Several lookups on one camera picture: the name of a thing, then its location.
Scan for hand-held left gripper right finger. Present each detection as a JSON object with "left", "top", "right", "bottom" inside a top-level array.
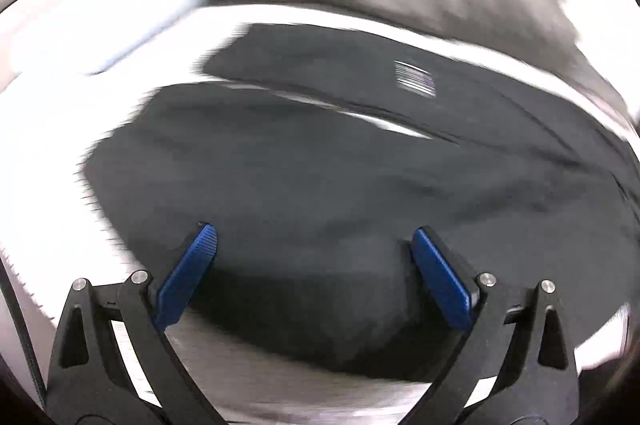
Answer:
[{"left": 400, "top": 226, "right": 581, "bottom": 425}]

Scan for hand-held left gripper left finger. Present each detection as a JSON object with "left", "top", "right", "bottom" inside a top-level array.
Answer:
[{"left": 47, "top": 221, "right": 231, "bottom": 425}]

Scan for black pants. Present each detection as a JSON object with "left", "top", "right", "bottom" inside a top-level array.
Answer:
[{"left": 75, "top": 22, "right": 640, "bottom": 381}]

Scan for hexagon patterned bed sheet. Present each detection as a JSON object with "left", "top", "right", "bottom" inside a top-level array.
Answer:
[{"left": 0, "top": 0, "right": 640, "bottom": 425}]

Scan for light blue pillow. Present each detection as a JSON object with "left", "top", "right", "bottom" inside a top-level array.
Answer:
[{"left": 10, "top": 0, "right": 211, "bottom": 76}]

